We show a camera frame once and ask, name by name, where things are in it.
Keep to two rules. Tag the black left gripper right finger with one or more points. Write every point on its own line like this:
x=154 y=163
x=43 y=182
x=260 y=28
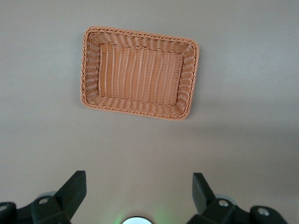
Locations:
x=203 y=196

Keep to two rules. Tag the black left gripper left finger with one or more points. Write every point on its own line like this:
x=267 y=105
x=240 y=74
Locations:
x=70 y=193

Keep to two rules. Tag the brown woven rectangular basket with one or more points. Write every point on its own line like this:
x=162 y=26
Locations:
x=140 y=77

